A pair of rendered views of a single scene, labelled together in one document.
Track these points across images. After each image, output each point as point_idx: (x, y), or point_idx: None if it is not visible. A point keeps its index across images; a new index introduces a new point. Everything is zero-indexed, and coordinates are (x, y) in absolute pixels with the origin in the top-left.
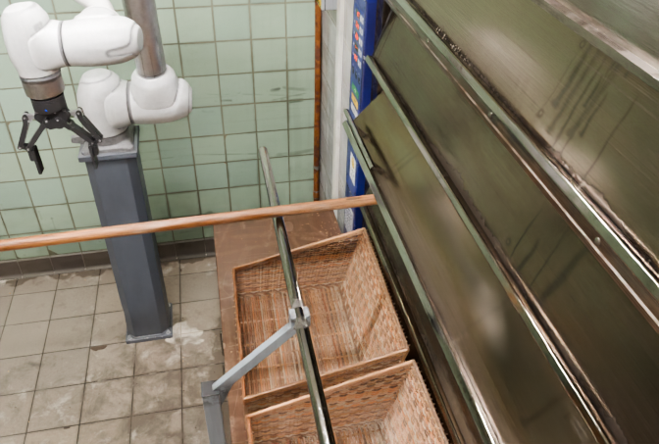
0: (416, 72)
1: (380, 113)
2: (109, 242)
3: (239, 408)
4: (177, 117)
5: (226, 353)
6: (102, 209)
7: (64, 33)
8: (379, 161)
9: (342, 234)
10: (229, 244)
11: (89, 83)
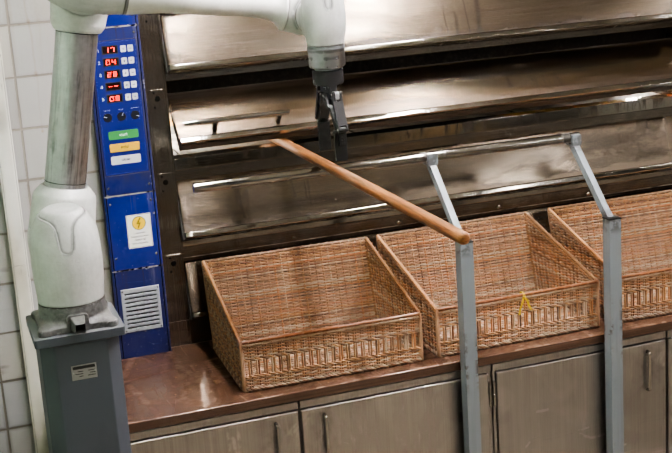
0: (256, 29)
1: (200, 110)
2: None
3: (399, 367)
4: None
5: (331, 384)
6: (126, 422)
7: None
8: (261, 122)
9: (209, 272)
10: (137, 413)
11: (85, 212)
